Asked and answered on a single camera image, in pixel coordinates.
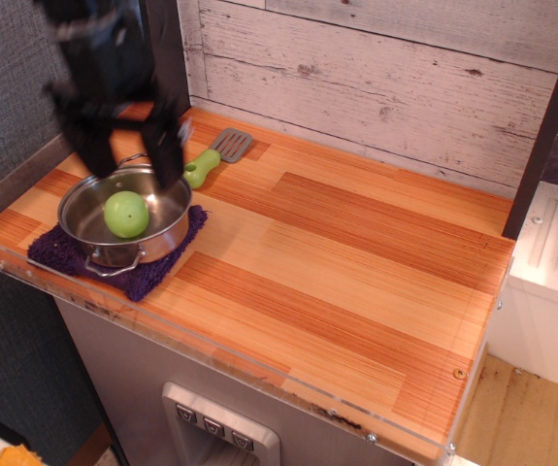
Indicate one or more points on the yellow object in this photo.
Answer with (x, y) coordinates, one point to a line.
(19, 456)

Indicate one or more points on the stainless steel pot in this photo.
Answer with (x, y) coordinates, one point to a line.
(81, 216)

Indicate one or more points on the green toy lime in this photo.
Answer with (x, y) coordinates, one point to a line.
(126, 214)

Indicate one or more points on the purple cloth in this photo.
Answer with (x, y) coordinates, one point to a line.
(60, 252)

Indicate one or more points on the grey toy fridge cabinet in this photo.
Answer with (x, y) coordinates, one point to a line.
(130, 371)

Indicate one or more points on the green handled grey spatula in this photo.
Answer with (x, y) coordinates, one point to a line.
(229, 147)

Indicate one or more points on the clear acrylic edge guard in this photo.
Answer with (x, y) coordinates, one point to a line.
(378, 339)

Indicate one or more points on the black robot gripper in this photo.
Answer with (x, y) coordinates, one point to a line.
(113, 85)

